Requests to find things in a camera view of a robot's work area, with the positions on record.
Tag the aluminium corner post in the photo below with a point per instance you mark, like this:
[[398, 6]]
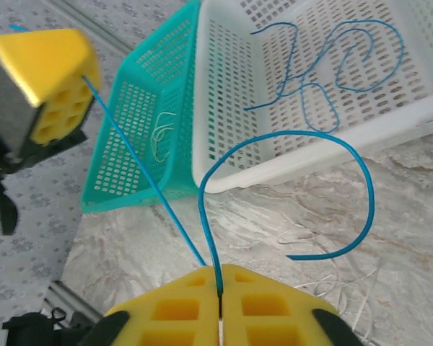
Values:
[[94, 25]]

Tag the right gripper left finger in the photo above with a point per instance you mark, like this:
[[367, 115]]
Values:
[[166, 310]]

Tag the teal plastic basket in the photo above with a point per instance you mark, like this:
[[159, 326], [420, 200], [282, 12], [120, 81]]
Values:
[[137, 119]]

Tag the white plastic basket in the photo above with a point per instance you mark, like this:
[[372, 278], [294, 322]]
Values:
[[346, 151]]

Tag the long aluminium base rail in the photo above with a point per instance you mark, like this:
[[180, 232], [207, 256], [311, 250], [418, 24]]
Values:
[[75, 301]]

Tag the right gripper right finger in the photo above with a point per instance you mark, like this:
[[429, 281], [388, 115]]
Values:
[[274, 310]]

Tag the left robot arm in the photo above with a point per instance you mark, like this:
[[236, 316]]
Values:
[[32, 329]]

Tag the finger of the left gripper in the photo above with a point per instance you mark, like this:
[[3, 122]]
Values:
[[39, 61], [81, 108]]

